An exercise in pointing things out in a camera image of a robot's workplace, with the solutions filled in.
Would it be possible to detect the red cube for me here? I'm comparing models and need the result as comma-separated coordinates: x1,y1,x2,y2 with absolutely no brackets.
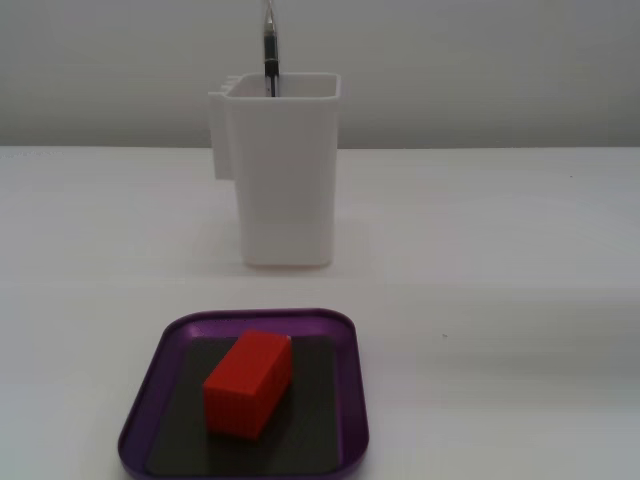
202,328,294,442

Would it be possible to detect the white rectangular plastic container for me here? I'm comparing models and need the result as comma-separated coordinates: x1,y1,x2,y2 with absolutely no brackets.
207,72,343,269

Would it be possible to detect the purple square tray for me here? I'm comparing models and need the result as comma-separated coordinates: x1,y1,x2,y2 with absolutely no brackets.
117,307,371,478

